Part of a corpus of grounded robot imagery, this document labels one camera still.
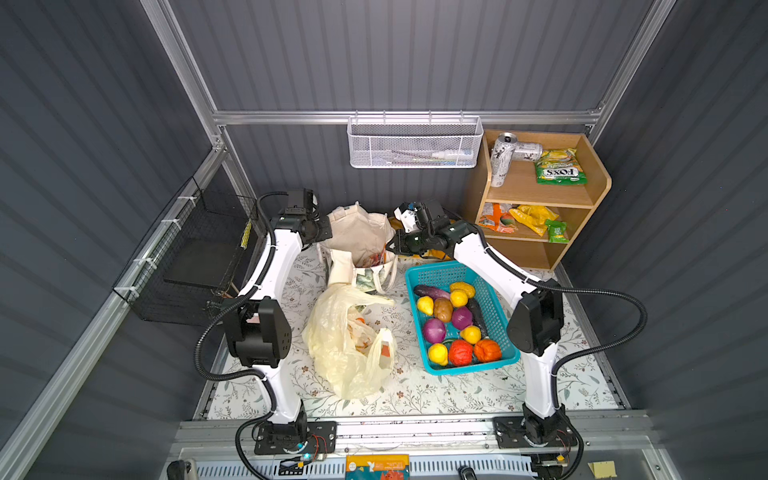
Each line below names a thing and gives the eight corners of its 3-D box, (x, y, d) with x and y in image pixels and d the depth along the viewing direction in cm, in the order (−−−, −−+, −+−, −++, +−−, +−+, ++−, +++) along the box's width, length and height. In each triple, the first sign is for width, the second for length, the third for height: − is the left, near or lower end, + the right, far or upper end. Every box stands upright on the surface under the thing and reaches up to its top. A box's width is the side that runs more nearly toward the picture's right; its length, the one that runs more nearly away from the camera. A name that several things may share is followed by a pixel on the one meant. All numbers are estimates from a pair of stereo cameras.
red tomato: (449, 368, 84) (453, 361, 80) (447, 347, 88) (450, 339, 84) (470, 368, 84) (474, 361, 80) (466, 347, 88) (470, 339, 84)
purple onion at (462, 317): (453, 331, 93) (456, 323, 89) (451, 314, 97) (453, 306, 93) (470, 331, 93) (473, 323, 89) (467, 314, 97) (470, 306, 93)
